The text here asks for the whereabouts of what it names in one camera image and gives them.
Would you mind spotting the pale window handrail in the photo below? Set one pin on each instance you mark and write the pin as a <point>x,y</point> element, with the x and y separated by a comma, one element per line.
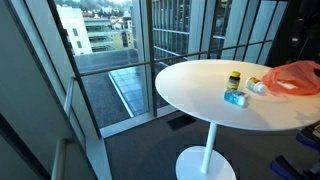
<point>69,96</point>

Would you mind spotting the white table pedestal base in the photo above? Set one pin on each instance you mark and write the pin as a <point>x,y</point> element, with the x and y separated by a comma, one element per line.
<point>206,166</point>

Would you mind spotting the white bottle with orange label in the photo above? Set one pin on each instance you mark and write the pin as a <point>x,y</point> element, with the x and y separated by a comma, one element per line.
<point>256,85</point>

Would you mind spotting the blue floor equipment piece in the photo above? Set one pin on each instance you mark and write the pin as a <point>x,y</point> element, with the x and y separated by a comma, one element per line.
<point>308,140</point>
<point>283,168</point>

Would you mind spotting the dark metal window railing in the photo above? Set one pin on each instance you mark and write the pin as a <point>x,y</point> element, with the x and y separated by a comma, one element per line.
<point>186,56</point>

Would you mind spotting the orange plastic bag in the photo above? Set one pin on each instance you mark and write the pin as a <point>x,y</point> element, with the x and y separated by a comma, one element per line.
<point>296,78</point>

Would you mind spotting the brown bottle with yellow cap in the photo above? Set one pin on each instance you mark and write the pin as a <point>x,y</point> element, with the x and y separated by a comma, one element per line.
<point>233,82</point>

